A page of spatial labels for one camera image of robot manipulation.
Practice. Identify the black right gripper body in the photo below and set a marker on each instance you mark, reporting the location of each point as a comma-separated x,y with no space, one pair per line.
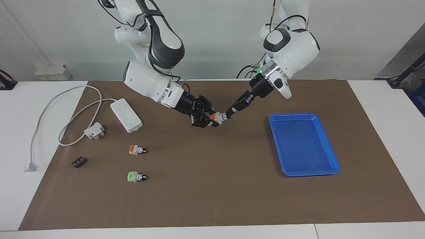
186,103

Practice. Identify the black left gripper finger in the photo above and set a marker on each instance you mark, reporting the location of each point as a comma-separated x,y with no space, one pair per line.
240,109
237,104

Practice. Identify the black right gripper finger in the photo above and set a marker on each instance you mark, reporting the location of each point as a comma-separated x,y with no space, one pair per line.
202,122
206,103

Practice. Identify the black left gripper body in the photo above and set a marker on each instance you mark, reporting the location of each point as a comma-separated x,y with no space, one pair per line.
260,88

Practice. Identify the selector switch orange green blocks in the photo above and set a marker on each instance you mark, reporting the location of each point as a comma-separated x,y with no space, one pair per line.
219,117

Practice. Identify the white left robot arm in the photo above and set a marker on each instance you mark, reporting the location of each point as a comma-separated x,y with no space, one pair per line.
295,46

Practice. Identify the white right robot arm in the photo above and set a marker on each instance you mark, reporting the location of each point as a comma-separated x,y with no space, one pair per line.
146,79

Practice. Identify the white power strip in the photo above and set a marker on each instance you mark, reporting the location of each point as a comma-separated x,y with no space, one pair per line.
126,115

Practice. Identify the blue plastic tray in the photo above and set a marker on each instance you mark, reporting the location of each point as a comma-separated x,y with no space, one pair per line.
302,146

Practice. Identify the brown table mat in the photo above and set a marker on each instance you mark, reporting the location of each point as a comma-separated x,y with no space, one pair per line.
212,199

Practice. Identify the white circuit breaker red lever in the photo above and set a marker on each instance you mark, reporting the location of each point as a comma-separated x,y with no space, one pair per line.
94,131

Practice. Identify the small black terminal block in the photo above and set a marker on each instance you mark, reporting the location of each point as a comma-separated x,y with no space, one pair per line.
78,162

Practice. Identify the black stand pole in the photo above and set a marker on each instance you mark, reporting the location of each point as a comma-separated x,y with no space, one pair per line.
396,81

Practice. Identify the white boxes stack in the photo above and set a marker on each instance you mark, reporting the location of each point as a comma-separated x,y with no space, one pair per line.
49,71

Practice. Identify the blue crate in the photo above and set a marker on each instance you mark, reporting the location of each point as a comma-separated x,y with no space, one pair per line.
420,101

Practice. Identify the black clamp base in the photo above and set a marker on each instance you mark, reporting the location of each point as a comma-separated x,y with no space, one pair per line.
6,84

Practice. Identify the orange block selector switch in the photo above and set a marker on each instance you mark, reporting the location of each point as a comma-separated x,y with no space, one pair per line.
135,150

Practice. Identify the green block selector switch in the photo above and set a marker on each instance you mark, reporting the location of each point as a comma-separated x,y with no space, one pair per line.
134,177

